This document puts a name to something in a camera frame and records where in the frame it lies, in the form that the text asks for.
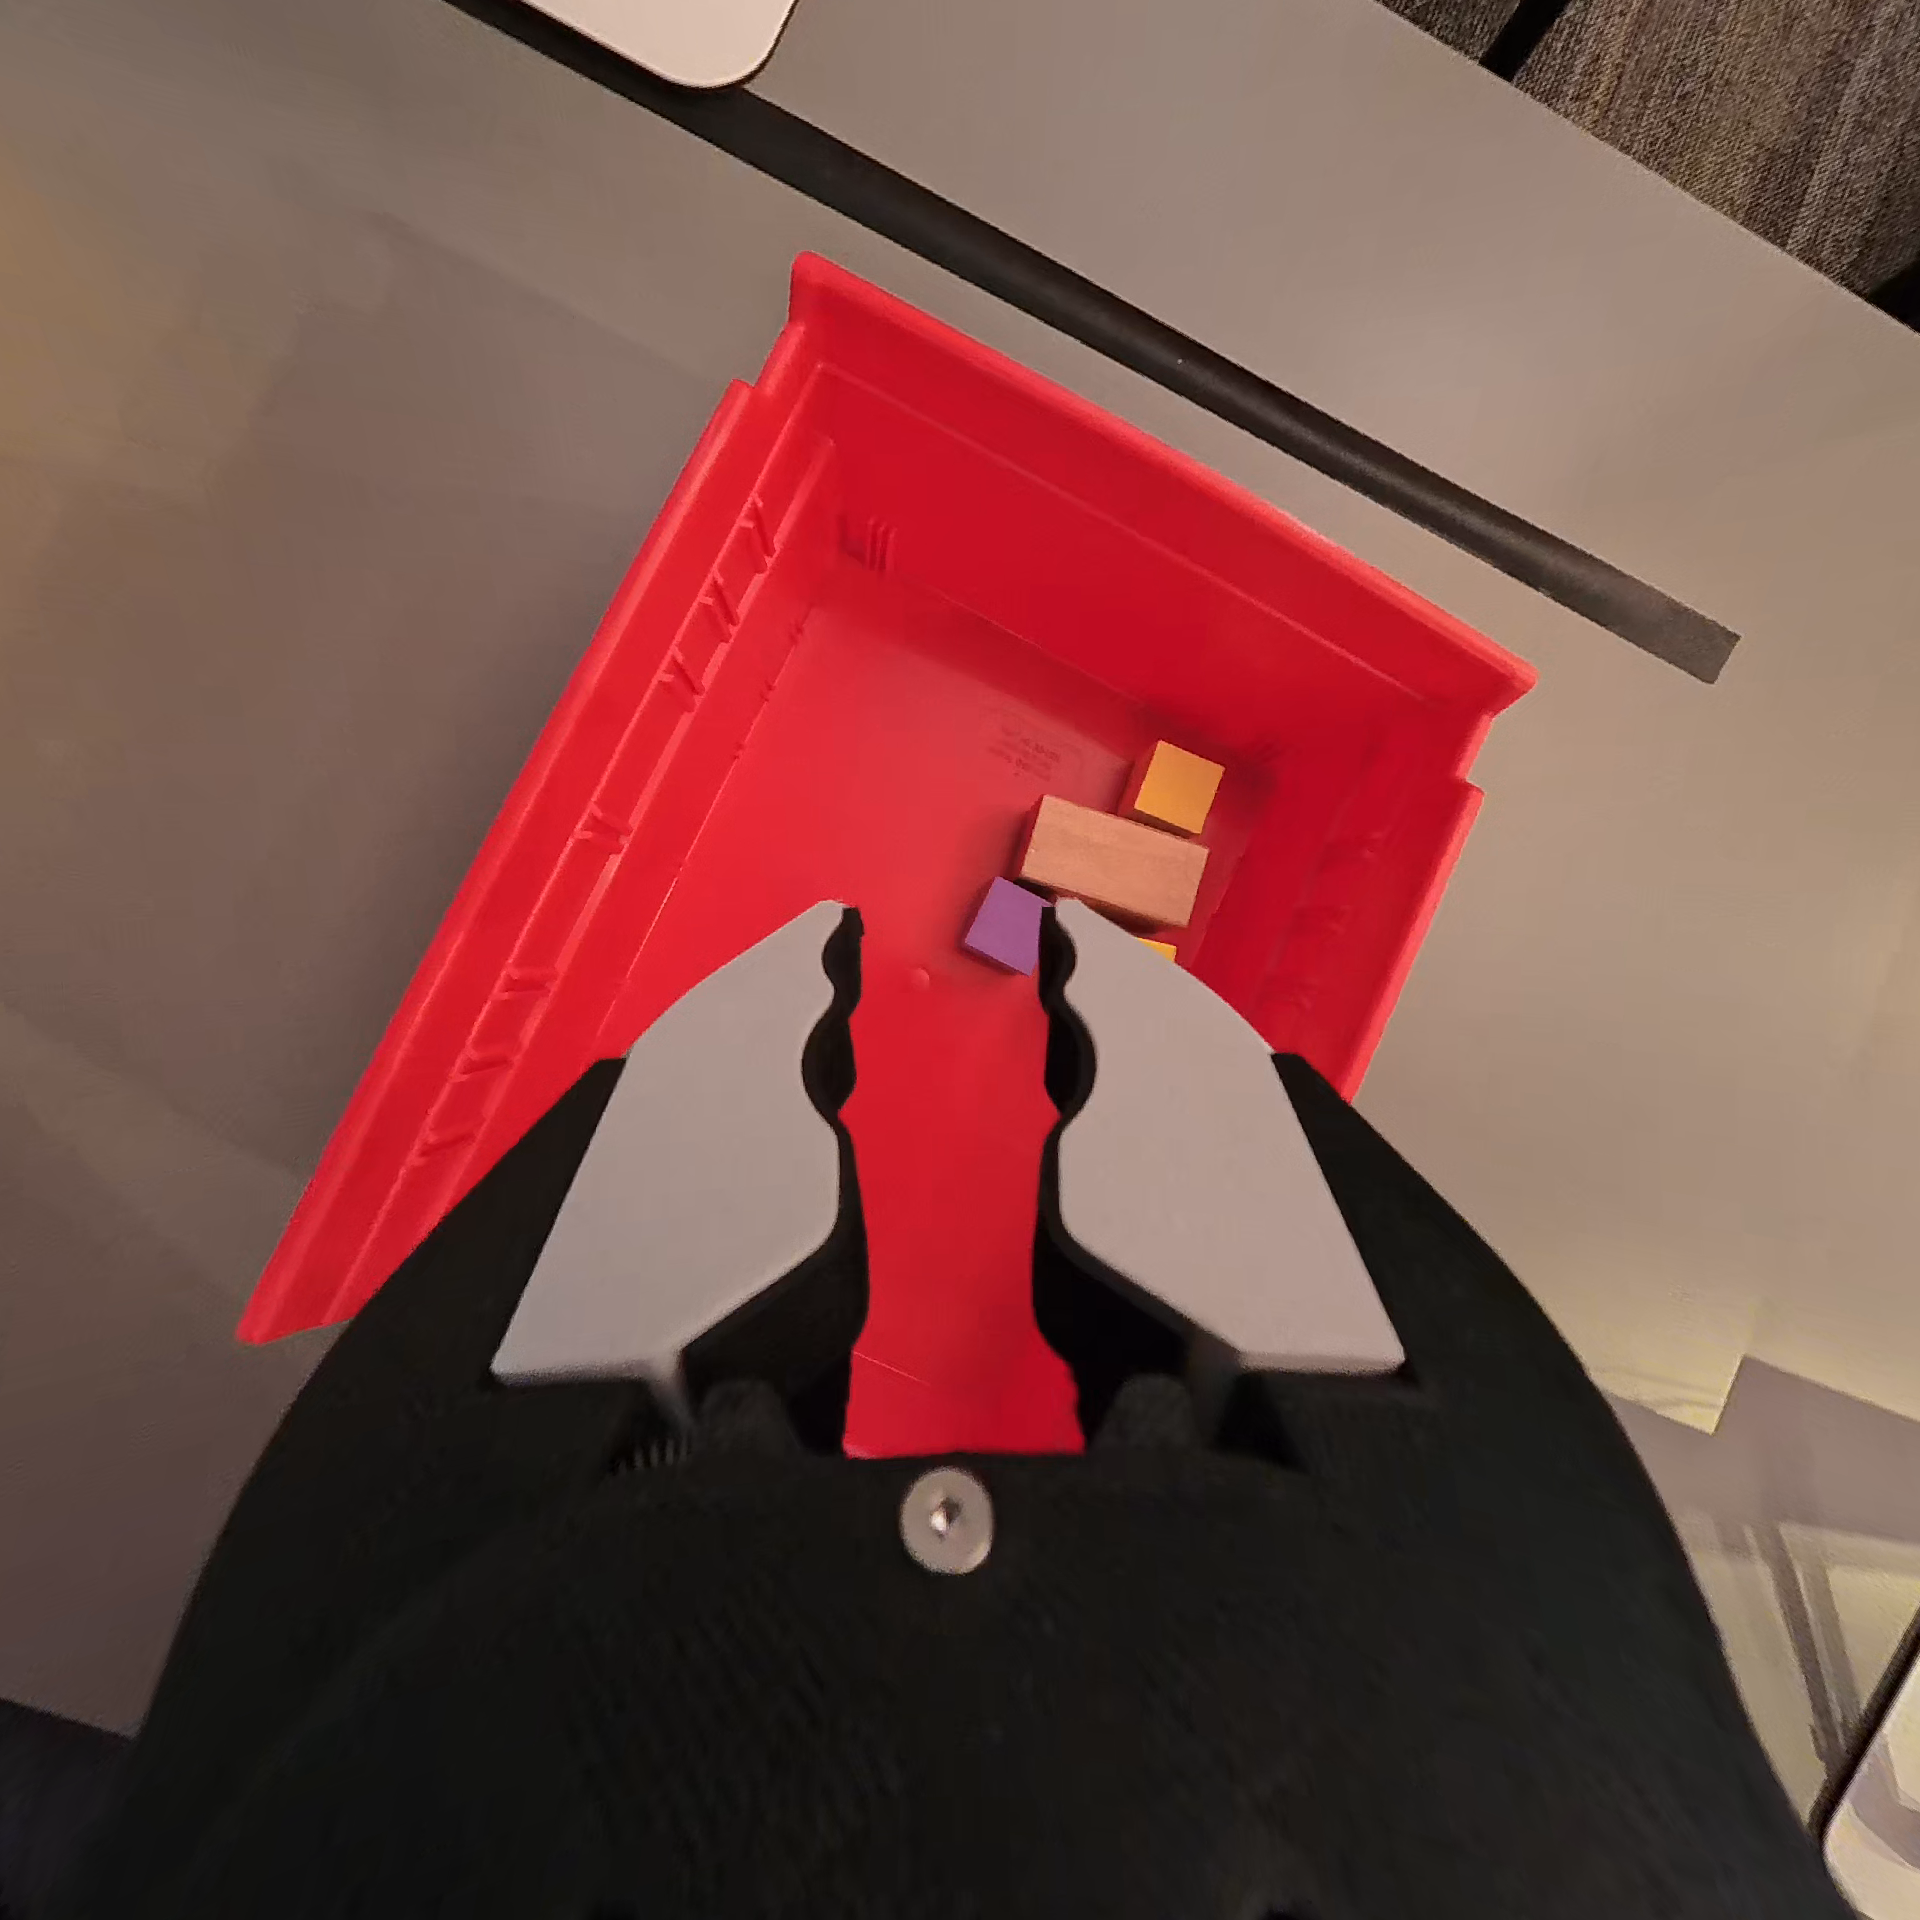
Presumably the purple wooden cube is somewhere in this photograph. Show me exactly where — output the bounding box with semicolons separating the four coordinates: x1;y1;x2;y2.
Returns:
960;877;1053;978

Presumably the small yellow wooden cube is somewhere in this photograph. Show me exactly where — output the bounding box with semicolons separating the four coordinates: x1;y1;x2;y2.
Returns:
1128;738;1230;837

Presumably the natural wood rectangular block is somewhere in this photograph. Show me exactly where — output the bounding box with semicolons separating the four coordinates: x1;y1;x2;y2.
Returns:
1019;795;1211;928

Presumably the red plastic bin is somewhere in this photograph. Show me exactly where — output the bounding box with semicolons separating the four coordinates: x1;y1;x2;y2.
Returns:
235;250;1538;1461

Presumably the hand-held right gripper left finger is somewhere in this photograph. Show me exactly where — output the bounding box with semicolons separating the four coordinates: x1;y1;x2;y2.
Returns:
490;901;874;1448

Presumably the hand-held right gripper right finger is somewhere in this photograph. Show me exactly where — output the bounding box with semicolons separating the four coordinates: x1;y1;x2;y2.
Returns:
1032;896;1411;1448

